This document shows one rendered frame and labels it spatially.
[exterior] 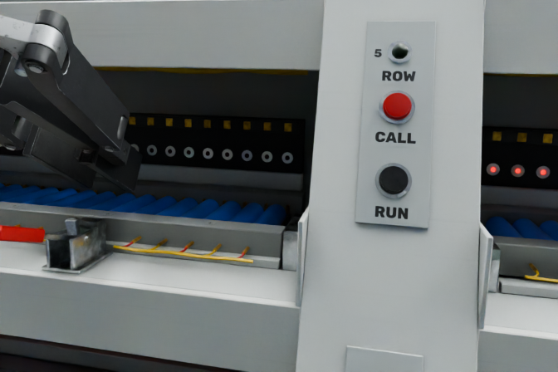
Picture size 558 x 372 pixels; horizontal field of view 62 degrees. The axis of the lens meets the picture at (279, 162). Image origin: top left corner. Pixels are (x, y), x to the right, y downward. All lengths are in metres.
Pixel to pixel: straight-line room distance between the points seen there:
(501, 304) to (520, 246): 0.05
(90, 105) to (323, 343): 0.18
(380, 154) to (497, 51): 0.10
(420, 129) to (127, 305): 0.20
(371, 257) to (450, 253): 0.04
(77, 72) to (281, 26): 0.13
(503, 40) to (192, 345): 0.26
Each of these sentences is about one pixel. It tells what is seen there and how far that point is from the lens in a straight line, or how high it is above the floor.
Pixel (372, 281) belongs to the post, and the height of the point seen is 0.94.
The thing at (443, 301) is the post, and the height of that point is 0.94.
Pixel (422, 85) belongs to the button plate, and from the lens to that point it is 0.28.
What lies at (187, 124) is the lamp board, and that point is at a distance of 0.47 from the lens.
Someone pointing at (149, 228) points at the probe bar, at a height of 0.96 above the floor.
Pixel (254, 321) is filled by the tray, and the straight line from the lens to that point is 0.28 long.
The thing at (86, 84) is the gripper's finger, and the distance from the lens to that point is 0.25.
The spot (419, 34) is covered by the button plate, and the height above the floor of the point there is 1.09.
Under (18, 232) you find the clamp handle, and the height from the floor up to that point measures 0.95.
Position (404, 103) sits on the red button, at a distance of 0.27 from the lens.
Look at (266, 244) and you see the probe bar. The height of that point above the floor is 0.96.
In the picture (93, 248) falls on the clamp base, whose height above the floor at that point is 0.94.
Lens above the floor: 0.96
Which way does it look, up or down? 9 degrees up
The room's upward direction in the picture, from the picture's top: 5 degrees clockwise
